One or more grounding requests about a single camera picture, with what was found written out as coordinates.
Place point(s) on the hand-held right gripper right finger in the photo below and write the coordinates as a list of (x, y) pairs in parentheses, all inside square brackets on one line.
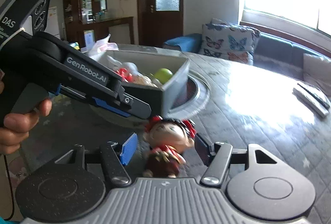
[(203, 149)]

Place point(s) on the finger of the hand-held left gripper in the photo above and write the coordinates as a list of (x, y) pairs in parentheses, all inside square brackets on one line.
[(137, 107), (108, 107)]

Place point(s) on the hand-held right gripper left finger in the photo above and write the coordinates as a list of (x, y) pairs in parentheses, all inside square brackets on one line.
[(129, 149)]

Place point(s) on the grey cardboard box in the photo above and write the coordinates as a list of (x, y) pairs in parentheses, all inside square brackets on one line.
[(170, 94)]

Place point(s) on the red round toy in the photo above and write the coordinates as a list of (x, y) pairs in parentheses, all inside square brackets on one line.
[(122, 73)]

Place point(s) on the doll figurine with red dress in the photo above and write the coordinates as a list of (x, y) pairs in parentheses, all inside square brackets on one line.
[(168, 136)]

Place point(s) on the white plush toy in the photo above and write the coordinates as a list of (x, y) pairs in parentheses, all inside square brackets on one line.
[(129, 67)]

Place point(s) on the green round toy figure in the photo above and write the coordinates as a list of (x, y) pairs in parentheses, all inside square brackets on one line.
[(163, 75)]

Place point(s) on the grey quilted desktop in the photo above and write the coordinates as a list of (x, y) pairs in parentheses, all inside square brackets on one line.
[(245, 123)]

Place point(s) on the person's left hand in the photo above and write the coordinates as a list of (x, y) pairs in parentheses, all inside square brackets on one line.
[(15, 132)]

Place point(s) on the white refrigerator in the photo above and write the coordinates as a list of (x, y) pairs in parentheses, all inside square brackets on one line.
[(53, 22)]

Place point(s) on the round metal table insert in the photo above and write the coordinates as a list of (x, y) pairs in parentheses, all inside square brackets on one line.
[(200, 94)]

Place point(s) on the framed paper sign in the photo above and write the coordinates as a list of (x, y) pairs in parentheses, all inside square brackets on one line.
[(89, 38)]

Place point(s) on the pink plastic bag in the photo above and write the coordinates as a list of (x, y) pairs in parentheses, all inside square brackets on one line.
[(102, 47)]

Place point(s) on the dark wooden cabinet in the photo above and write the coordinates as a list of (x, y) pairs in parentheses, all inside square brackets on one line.
[(121, 30)]

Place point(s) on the dark wooden door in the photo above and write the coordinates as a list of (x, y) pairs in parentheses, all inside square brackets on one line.
[(144, 20)]

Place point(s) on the butterfly print pillow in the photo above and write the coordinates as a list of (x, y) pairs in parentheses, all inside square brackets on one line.
[(227, 43)]

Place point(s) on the silver remote control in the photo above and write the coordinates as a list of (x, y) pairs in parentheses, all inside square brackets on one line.
[(307, 102)]

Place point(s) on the blue sofa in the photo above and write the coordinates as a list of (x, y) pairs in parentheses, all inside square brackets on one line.
[(276, 49)]

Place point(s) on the white pillow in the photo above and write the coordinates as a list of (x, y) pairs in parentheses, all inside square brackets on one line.
[(318, 71)]

